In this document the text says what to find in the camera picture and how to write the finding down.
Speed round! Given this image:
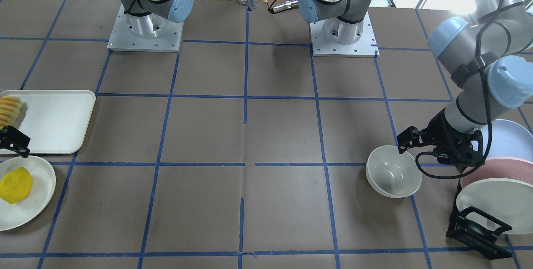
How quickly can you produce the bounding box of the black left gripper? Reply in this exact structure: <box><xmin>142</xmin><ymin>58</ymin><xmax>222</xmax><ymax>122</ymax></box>
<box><xmin>396</xmin><ymin>110</ymin><xmax>486</xmax><ymax>168</ymax></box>

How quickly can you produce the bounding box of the cream ceramic bowl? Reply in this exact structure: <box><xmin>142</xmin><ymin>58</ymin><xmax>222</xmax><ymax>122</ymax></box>
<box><xmin>365</xmin><ymin>145</ymin><xmax>422</xmax><ymax>199</ymax></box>

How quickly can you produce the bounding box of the yellow lemon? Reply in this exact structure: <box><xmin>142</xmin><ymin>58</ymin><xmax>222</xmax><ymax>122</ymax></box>
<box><xmin>0</xmin><ymin>167</ymin><xmax>34</xmax><ymax>204</ymax></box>

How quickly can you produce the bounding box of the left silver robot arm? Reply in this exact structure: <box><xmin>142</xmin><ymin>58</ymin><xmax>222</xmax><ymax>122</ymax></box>
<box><xmin>397</xmin><ymin>0</ymin><xmax>533</xmax><ymax>167</ymax></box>

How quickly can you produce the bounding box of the white rectangular tray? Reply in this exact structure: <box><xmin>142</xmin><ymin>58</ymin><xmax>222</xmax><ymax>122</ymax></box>
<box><xmin>1</xmin><ymin>90</ymin><xmax>96</xmax><ymax>154</ymax></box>

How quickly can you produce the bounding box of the cream round plate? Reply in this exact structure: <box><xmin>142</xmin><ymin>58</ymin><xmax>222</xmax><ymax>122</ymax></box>
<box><xmin>0</xmin><ymin>156</ymin><xmax>56</xmax><ymax>231</ymax></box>

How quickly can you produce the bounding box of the lavender plate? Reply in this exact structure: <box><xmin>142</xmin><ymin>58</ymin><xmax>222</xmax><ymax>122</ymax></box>
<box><xmin>487</xmin><ymin>119</ymin><xmax>533</xmax><ymax>162</ymax></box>

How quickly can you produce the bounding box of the pink plate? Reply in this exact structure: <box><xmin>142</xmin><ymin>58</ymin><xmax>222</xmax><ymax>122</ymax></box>
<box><xmin>459</xmin><ymin>157</ymin><xmax>533</xmax><ymax>188</ymax></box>

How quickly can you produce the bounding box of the black dish rack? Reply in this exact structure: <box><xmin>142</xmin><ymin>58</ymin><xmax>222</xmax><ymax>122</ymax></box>
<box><xmin>446</xmin><ymin>202</ymin><xmax>512</xmax><ymax>261</ymax></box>

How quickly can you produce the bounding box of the cream plate in rack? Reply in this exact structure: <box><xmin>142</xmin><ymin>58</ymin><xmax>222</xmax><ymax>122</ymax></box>
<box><xmin>456</xmin><ymin>178</ymin><xmax>533</xmax><ymax>234</ymax></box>

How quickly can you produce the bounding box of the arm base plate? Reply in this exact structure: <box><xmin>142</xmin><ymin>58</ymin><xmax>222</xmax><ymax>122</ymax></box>
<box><xmin>309</xmin><ymin>12</ymin><xmax>380</xmax><ymax>58</ymax></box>
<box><xmin>107</xmin><ymin>5</ymin><xmax>183</xmax><ymax>53</ymax></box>

